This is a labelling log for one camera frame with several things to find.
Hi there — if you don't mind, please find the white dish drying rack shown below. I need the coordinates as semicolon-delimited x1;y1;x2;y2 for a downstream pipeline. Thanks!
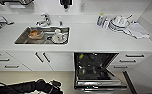
0;16;15;36

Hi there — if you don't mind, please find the orange bowl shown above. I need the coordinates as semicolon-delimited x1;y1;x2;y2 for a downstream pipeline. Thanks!
27;28;44;40

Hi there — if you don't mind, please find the small white cup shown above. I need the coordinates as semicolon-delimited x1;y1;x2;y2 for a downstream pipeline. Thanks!
102;16;110;30

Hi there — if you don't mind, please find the stack of white bowls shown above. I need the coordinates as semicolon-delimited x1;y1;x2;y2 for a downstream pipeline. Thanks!
108;14;131;33

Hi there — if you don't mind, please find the black soap dispenser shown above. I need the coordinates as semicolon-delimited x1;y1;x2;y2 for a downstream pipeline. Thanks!
59;0;73;10

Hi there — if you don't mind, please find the white two-door base cabinet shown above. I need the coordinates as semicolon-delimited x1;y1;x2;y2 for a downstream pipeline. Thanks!
14;50;75;73

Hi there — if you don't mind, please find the stainless steel dishwasher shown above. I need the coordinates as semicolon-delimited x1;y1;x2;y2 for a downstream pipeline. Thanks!
73;51;129;94

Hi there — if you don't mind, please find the white three-drawer stack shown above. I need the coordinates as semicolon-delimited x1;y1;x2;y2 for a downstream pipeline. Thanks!
0;50;32;73
110;51;152;73

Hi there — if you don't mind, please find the yellow cup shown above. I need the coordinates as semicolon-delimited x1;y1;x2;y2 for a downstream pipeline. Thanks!
77;54;85;62

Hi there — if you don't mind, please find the steel kitchen sink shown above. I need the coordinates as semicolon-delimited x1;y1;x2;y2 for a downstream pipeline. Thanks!
13;25;72;46

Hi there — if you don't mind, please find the white wall outlet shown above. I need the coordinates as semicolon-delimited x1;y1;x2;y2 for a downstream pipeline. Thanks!
78;2;86;12

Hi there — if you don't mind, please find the chrome faucet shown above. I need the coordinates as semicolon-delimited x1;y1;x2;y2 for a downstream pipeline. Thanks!
35;12;53;28

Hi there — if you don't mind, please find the white paper towel pile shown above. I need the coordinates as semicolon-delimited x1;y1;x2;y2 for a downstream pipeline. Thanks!
124;22;152;40

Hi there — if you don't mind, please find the small white blue bottle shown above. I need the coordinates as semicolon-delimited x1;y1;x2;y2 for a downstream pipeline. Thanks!
96;12;105;28

